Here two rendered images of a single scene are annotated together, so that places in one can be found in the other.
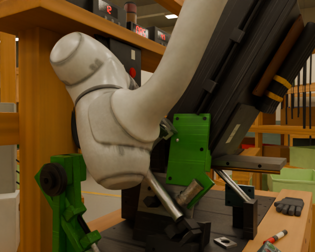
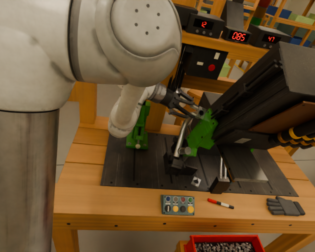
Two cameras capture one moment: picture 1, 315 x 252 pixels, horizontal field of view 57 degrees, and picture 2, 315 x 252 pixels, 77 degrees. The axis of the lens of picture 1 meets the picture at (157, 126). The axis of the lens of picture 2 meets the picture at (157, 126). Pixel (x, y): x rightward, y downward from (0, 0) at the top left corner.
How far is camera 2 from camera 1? 72 cm
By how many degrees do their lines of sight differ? 56
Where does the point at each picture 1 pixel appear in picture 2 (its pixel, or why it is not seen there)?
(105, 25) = (189, 40)
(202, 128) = (209, 127)
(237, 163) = (224, 157)
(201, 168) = (196, 145)
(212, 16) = (124, 105)
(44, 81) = not seen: hidden behind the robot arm
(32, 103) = not seen: hidden behind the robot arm
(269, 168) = (231, 174)
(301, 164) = not seen: outside the picture
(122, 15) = (218, 26)
